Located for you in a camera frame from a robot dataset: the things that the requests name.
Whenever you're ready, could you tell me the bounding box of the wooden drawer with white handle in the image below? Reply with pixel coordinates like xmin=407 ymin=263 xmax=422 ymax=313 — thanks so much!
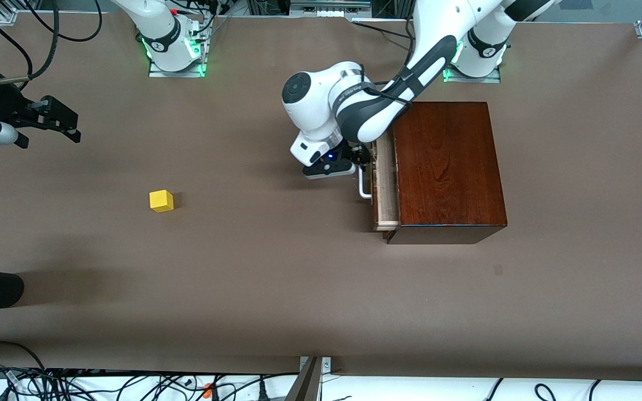
xmin=358 ymin=134 xmax=401 ymax=232

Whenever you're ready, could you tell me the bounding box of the yellow cube block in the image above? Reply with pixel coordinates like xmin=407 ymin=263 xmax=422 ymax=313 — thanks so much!
xmin=149 ymin=190 xmax=175 ymax=213

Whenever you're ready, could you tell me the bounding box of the dark wooden drawer cabinet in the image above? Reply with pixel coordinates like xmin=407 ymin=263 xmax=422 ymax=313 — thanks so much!
xmin=386 ymin=101 xmax=508 ymax=245

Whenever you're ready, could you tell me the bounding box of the grey power strip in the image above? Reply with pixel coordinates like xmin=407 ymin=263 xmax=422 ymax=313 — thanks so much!
xmin=289 ymin=0 xmax=372 ymax=18

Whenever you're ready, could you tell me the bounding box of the black cable with metal connector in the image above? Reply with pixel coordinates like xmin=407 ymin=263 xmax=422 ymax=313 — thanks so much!
xmin=0 ymin=0 xmax=61 ymax=90

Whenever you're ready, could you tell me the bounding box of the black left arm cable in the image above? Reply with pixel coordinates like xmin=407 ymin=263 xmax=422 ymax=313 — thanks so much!
xmin=361 ymin=65 xmax=414 ymax=107

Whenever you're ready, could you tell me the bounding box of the thin black hanging cable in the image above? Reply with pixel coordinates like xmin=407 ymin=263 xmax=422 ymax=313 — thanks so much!
xmin=56 ymin=0 xmax=103 ymax=43

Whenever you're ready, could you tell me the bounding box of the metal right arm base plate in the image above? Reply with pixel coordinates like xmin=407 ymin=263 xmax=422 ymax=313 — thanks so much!
xmin=148 ymin=16 xmax=209 ymax=79

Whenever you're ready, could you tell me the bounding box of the long black base cable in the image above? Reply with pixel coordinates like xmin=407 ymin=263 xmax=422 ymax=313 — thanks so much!
xmin=351 ymin=20 xmax=414 ymax=43

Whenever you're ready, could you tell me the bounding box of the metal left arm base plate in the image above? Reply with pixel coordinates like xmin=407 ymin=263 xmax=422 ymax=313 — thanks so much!
xmin=440 ymin=50 xmax=503 ymax=84

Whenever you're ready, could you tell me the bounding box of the black looping cable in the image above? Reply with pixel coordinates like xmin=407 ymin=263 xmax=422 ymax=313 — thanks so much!
xmin=0 ymin=340 xmax=47 ymax=385

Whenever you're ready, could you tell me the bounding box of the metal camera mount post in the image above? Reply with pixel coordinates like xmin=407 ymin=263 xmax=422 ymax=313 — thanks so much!
xmin=286 ymin=355 xmax=333 ymax=401

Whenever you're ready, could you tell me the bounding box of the black cable with white label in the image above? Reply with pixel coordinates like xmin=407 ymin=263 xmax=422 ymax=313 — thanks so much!
xmin=0 ymin=370 xmax=22 ymax=401

